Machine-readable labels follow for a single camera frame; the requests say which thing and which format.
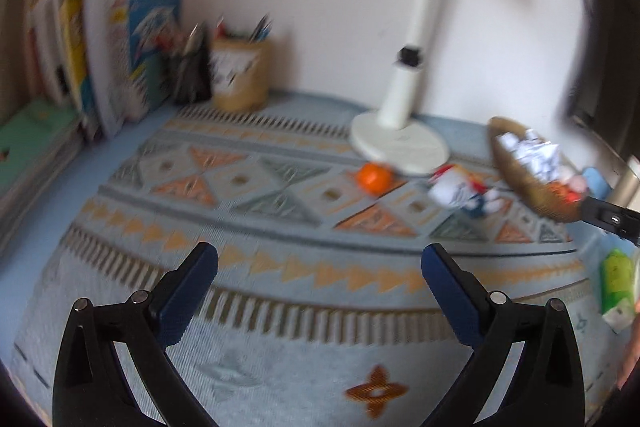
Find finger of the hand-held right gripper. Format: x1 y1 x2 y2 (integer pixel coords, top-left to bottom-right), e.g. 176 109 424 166
581 198 640 248

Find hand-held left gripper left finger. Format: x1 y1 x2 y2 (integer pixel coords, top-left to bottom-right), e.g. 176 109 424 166
52 243 219 427

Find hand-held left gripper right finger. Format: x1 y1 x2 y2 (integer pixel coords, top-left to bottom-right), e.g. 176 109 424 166
420 243 583 427

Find white paper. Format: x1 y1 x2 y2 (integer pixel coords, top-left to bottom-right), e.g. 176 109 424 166
525 142 563 185

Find wooden bowl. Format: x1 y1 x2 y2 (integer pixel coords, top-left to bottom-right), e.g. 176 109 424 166
487 117 586 223

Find pale blue paper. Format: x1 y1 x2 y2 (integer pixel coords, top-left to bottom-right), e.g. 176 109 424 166
497 132 538 162

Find person's right forearm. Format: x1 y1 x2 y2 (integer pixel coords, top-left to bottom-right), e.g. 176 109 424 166
616 302 640 390

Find small blue object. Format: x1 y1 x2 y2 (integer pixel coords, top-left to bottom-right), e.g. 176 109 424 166
581 167 612 200

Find green packet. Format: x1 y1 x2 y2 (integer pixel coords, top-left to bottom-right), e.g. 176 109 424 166
600 249 640 334

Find blue and white toy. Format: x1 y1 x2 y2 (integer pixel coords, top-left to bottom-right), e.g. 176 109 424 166
462 184 503 219

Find white and red toy box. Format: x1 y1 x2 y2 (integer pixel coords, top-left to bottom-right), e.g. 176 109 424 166
427 164 473 208

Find blue patterned table mat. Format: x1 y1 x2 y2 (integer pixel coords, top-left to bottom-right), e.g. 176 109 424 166
10 92 626 427

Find orange toy fruit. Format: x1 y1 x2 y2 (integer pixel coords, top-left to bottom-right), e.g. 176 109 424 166
356 163 394 197

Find dark monitor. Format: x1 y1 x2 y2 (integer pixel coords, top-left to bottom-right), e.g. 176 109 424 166
565 0 640 158

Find white desk lamp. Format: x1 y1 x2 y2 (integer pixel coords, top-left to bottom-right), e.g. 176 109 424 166
350 0 546 175

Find green book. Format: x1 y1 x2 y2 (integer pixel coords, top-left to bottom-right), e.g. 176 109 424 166
0 99 83 190

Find black pen holder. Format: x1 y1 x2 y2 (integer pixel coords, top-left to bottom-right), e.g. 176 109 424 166
167 24 213 104

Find tan cylindrical pen holder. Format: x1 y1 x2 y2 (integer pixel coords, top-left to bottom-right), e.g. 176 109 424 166
210 37 274 112

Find large white book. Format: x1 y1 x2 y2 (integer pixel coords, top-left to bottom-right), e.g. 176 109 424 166
82 0 176 138

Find blue illustrated book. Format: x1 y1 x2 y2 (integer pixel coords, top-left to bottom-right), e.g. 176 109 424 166
112 0 183 118

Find yellow book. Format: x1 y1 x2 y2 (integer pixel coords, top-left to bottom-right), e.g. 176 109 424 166
59 0 97 120

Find bundle of pens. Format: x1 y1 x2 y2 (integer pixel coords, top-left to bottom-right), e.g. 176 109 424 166
215 13 274 44

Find pale upright books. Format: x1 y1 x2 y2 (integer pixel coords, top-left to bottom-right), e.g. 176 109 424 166
25 0 68 108

